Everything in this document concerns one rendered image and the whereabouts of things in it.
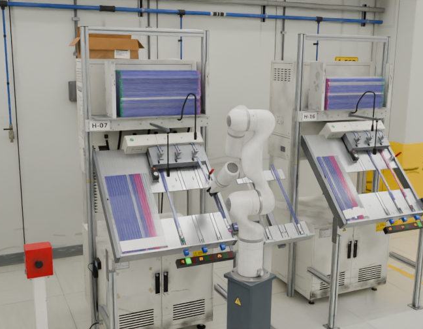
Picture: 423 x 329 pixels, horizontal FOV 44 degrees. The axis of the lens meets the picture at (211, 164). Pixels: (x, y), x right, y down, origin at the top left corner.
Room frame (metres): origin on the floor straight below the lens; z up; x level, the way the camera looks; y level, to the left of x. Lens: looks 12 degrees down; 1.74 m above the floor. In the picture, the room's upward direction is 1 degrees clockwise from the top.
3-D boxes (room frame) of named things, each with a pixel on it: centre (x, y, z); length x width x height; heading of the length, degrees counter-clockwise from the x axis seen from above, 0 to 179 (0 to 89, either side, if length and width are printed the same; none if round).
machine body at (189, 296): (3.25, 0.43, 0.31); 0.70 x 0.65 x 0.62; 114
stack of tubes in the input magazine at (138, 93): (3.16, 0.32, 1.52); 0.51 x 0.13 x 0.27; 114
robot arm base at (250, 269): (2.38, -0.19, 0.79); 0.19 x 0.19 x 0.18
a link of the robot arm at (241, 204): (2.37, -0.16, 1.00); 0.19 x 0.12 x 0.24; 108
